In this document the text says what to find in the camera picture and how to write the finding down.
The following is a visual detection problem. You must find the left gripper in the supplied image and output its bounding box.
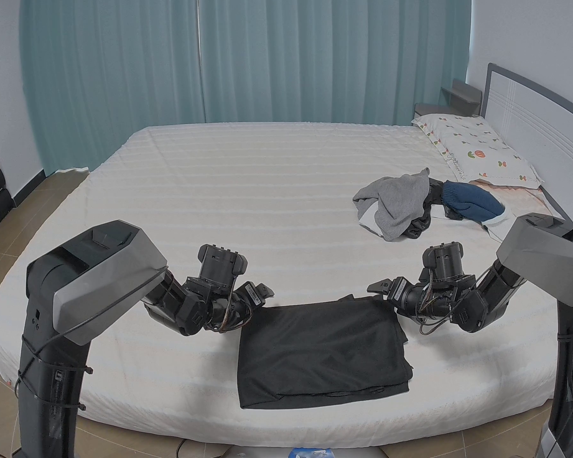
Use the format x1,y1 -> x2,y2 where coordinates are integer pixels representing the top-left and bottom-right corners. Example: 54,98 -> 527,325
241,281 -> 276,310

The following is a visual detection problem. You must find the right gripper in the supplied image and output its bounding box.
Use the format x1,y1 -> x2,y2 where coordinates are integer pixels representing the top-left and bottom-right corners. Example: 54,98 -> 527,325
366,277 -> 414,313

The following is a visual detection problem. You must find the black T-shirt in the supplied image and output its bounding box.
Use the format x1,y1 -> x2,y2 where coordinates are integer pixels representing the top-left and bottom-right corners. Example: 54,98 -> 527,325
237,294 -> 414,410

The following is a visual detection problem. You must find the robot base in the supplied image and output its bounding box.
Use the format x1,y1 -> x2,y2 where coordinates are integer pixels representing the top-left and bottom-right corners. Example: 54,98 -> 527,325
224,447 -> 364,458

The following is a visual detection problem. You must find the pile of clothes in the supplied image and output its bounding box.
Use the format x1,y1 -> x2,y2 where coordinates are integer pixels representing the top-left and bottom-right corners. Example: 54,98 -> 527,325
352,167 -> 512,243

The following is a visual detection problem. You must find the bed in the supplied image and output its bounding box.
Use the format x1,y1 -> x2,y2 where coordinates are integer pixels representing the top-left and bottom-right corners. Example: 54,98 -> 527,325
0,62 -> 573,447

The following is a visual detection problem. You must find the white printed pillow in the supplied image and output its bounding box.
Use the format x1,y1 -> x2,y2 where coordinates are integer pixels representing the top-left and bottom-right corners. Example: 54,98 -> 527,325
412,113 -> 542,190

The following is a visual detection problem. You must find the grey bedside table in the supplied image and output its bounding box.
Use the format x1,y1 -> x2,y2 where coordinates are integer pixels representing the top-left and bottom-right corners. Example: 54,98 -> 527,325
414,78 -> 483,119

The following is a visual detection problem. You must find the blue-green curtain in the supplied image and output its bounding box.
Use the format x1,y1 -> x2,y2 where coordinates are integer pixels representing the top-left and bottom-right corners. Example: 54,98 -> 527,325
198,0 -> 473,125
19,0 -> 206,175

